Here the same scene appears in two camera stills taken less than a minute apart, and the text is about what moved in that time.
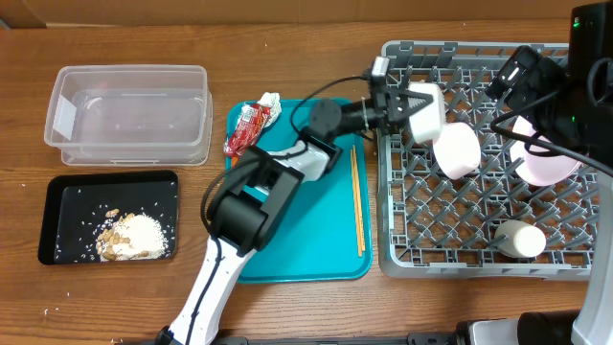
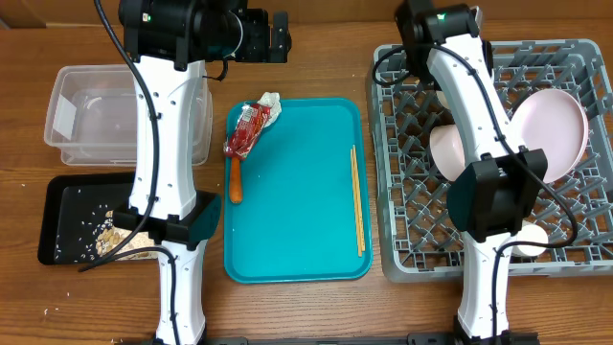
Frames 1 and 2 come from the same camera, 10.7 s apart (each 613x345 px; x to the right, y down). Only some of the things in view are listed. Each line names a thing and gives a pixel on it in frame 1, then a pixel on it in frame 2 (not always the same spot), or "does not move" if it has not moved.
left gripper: [397, 96] → [259, 25]
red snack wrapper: [252, 121] does not move
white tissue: [271, 100] does not move
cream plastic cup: [525, 240] does not move
